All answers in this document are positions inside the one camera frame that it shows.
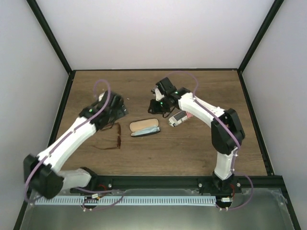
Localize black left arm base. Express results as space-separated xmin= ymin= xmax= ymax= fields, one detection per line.
xmin=70 ymin=167 xmax=112 ymax=194

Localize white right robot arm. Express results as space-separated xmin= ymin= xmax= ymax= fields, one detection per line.
xmin=149 ymin=87 xmax=245 ymax=193

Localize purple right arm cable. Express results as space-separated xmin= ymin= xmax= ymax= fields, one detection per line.
xmin=165 ymin=71 xmax=254 ymax=211

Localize tan glasses case black trim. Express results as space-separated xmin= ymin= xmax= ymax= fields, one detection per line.
xmin=130 ymin=118 xmax=159 ymax=138

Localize tan glasses case striped trim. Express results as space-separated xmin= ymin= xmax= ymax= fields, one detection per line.
xmin=168 ymin=110 xmax=193 ymax=127

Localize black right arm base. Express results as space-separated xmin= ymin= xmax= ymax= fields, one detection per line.
xmin=197 ymin=173 xmax=242 ymax=196

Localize light blue slotted cable duct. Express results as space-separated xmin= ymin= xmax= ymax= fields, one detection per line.
xmin=35 ymin=195 xmax=216 ymax=206

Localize brown sunglasses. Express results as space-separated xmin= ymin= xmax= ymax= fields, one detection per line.
xmin=91 ymin=122 xmax=121 ymax=150

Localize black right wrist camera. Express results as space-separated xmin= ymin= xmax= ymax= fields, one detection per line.
xmin=151 ymin=77 xmax=177 ymax=101

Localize black aluminium frame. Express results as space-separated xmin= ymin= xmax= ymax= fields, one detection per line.
xmin=14 ymin=0 xmax=302 ymax=230

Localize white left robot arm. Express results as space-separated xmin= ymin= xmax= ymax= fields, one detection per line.
xmin=23 ymin=91 xmax=128 ymax=199

